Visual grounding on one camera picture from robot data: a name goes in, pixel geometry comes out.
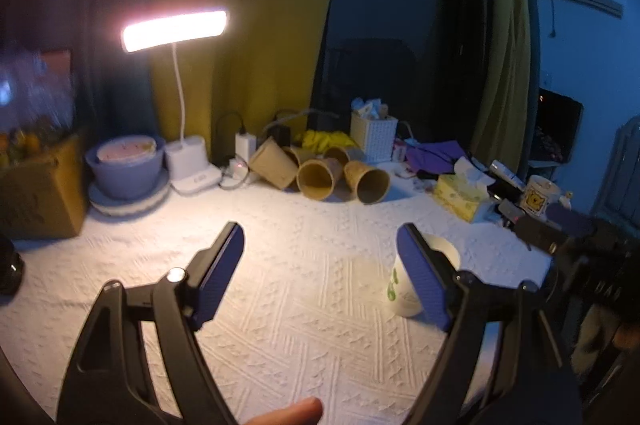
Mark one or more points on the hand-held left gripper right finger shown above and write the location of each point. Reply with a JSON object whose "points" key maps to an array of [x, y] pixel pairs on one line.
{"points": [[425, 277]]}

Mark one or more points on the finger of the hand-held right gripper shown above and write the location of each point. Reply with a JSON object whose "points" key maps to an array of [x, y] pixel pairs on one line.
{"points": [[535, 232], [570, 219]]}

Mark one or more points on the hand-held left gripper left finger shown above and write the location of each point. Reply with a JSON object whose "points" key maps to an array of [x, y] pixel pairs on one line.
{"points": [[220, 272]]}

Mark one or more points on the white cup with green print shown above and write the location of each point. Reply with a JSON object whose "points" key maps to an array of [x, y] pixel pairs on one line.
{"points": [[402, 295]]}

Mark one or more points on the large brown paper cup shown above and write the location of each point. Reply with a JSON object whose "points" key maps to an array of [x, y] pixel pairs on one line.
{"points": [[272, 165]]}

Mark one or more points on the person's left hand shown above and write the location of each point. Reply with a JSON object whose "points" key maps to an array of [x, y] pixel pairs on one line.
{"points": [[292, 412]]}

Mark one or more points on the white mug with yellow print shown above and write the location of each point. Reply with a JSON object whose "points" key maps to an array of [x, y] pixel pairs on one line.
{"points": [[539, 197]]}

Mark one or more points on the silver tube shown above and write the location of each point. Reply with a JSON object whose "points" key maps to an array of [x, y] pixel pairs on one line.
{"points": [[507, 174]]}

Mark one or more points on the grey radiator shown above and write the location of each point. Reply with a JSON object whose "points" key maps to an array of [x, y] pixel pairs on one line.
{"points": [[617, 175]]}

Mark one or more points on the yellow tissue box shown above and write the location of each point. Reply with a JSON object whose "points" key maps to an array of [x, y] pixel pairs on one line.
{"points": [[457, 197]]}

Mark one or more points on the dark screen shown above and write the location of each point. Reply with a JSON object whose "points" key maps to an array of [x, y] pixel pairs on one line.
{"points": [[560, 125]]}

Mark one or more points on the white power strip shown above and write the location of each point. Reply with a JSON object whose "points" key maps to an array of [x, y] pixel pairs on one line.
{"points": [[235, 170]]}

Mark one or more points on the purple cloth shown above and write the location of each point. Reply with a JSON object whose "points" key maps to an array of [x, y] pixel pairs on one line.
{"points": [[435, 157]]}

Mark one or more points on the white desk lamp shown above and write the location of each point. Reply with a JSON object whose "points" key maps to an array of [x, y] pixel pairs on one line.
{"points": [[187, 155]]}

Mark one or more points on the white power adapter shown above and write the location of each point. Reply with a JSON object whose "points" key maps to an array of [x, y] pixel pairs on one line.
{"points": [[245, 146]]}

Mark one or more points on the blue plastic basin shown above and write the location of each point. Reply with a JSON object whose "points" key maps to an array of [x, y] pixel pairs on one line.
{"points": [[125, 177]]}

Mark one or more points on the white woven basket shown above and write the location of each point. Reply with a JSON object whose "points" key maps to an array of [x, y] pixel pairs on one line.
{"points": [[372, 137]]}

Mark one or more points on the black power adapter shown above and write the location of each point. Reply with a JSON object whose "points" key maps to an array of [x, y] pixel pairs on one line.
{"points": [[282, 135]]}

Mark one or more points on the yellow cloth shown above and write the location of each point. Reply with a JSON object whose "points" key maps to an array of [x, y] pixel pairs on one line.
{"points": [[325, 140]]}

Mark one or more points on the yellow curtain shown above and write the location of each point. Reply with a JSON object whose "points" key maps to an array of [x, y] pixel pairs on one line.
{"points": [[505, 55], [260, 55]]}

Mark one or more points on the cardboard box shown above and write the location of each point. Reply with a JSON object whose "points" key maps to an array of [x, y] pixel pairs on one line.
{"points": [[40, 200]]}

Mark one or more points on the black round object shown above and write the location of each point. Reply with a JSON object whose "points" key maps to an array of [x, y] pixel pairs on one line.
{"points": [[9, 265]]}

